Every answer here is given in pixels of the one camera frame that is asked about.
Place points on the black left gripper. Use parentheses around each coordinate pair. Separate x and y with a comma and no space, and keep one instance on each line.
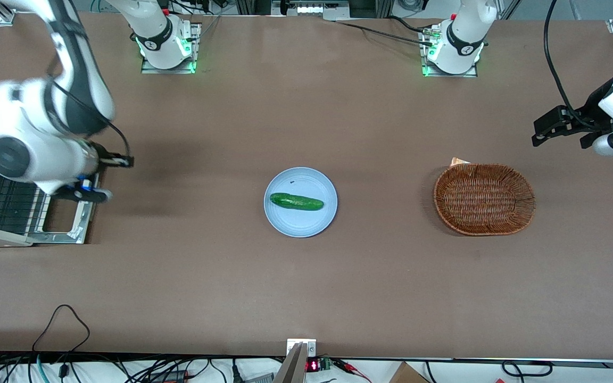
(591,113)

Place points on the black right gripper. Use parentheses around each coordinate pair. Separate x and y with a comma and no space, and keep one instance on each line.
(105,156)

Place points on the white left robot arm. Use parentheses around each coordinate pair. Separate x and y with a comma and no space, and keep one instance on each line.
(463,45)

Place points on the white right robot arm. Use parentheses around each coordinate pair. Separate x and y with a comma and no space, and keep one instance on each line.
(46,154)

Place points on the brown oval wicker basket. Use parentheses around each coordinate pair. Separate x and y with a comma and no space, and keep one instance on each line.
(485,199)

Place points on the small tan paper tag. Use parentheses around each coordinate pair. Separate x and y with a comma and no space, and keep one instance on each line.
(458,161)

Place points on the green cucumber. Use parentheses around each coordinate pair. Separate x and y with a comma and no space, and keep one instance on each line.
(296,201)

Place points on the light blue round plate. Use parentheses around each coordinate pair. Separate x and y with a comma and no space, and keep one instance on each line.
(306,221)

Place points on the black power adapter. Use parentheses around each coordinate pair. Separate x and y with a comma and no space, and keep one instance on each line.
(63,370)

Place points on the white power strip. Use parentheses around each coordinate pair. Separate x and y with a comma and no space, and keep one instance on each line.
(314,8)

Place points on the red digit display module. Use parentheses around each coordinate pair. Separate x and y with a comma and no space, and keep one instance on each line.
(313,365)

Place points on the brown cardboard piece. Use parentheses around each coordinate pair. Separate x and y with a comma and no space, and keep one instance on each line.
(406,374)

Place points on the red clip leads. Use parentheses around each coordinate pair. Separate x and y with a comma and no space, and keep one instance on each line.
(351,367)

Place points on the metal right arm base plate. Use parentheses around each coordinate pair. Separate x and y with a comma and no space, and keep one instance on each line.
(192,58)

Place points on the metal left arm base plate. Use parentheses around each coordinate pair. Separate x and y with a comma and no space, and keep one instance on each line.
(428,72)

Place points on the silver camera mount bracket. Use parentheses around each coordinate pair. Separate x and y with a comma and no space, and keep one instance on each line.
(300,354)

